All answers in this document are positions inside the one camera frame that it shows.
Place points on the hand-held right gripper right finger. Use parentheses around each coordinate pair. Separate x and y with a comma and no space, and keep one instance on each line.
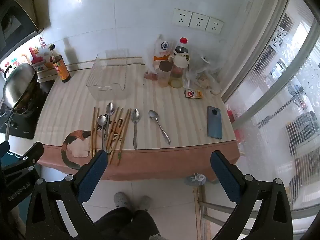
(225,177)

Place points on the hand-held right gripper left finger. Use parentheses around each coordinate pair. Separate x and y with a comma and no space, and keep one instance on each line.
(93,176)

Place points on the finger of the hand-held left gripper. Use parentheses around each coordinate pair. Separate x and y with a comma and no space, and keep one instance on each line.
(27,158)
(3,148)

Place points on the bunch of wooden chopsticks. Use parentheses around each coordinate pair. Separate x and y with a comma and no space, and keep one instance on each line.
(124,135)

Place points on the round steel spoon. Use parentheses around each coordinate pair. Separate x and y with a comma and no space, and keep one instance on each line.
(101,120)

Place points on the clear plastic container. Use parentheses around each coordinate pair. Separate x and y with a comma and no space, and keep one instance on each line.
(107,80)

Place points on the black gas stove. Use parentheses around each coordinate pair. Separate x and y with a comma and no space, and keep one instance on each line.
(25,125)

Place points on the grey slipper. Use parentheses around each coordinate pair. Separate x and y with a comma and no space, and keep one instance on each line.
(121,199)

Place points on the blue smartphone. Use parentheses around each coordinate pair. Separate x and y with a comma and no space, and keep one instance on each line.
(214,123)

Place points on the red bag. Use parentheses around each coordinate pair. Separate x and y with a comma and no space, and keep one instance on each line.
(235,122)

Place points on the black wok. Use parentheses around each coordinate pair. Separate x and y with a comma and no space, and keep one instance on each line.
(31,100)

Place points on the person's black pants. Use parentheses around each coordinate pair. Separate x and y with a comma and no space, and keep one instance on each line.
(125,225)

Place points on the steel wok lid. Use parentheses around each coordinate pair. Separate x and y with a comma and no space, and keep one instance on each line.
(18,85)

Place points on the striped cat print tablecloth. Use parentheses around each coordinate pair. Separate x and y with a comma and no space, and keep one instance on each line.
(180,120)

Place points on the orange and white card packet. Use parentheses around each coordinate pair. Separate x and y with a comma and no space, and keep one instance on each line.
(193,93)

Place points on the dark soy sauce bottle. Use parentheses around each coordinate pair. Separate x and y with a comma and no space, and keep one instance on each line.
(61,67)

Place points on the frosted glass sliding door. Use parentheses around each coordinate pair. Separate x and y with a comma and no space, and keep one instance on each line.
(280,92)

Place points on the clear plastic bag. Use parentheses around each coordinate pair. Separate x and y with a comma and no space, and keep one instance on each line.
(205,72)

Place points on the white lid jar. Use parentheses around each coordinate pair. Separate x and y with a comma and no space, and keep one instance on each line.
(178,70)

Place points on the range hood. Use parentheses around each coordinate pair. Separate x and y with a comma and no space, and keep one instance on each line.
(15,27)

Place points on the red cap dark bottle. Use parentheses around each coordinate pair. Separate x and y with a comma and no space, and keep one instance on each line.
(182,47)

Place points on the white and orange salt bag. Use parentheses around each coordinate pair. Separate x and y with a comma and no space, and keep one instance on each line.
(163,48)

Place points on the metal frame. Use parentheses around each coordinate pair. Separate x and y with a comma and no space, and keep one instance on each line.
(203,212)

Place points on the colourful wall stickers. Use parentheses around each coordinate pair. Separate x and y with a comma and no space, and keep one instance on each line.
(30,58)

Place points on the white wall socket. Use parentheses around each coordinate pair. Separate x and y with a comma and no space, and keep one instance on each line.
(215,26)
(198,21)
(182,18)

